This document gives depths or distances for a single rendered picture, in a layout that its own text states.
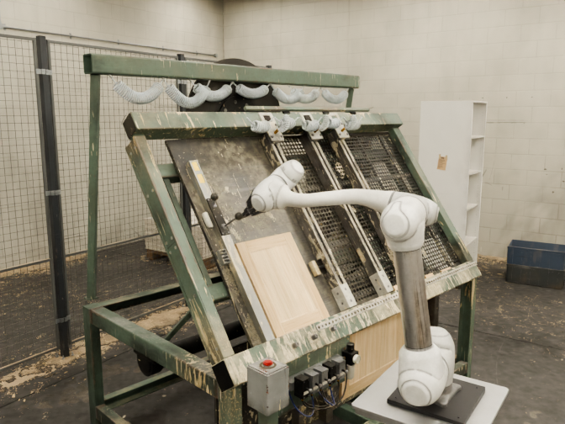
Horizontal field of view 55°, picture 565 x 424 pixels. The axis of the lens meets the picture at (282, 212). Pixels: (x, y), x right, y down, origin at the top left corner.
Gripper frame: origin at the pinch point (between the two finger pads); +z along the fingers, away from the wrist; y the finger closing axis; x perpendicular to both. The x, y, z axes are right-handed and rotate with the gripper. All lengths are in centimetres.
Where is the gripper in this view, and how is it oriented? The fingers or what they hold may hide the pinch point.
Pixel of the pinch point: (245, 213)
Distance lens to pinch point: 251.6
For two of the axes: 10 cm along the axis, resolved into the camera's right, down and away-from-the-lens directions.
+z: -5.7, 4.7, 6.7
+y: -4.1, -8.7, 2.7
